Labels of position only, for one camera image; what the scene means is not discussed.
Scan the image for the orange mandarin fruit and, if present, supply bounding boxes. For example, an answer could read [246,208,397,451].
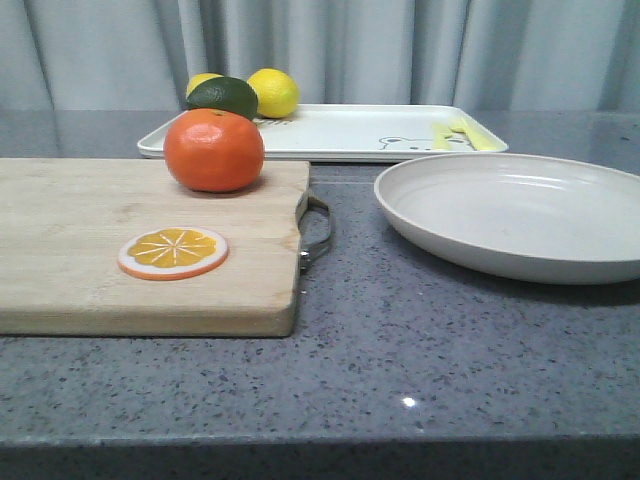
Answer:
[163,108,265,193]

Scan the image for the beige round plate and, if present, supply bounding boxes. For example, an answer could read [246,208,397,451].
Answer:
[374,153,639,285]

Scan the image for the white rectangular tray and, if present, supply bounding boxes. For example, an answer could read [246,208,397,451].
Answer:
[136,103,510,162]

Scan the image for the yellow lemon right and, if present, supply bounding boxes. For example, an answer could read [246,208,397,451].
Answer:
[247,68,300,119]

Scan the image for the yellow lemon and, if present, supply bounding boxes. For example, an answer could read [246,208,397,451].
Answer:
[247,68,300,119]
[185,72,222,98]

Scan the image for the orange slice toy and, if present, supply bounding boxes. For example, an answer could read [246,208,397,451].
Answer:
[117,227,229,281]

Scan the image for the yellow plastic knife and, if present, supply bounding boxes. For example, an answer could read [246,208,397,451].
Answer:
[432,122,453,151]

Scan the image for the green lime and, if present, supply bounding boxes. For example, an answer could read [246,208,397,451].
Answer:
[186,76,259,120]

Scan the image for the yellow plastic fork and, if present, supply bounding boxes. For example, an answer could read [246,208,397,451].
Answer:
[449,117,501,151]

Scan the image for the yellow lemon left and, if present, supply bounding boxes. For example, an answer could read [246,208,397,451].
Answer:
[185,72,222,98]

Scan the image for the wooden cutting board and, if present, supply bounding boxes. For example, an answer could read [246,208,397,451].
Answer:
[1,158,310,337]

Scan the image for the grey curtain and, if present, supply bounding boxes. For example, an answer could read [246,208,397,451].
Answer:
[1,1,639,112]

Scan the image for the metal cutting board handle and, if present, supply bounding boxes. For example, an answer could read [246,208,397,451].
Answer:
[296,189,335,273]

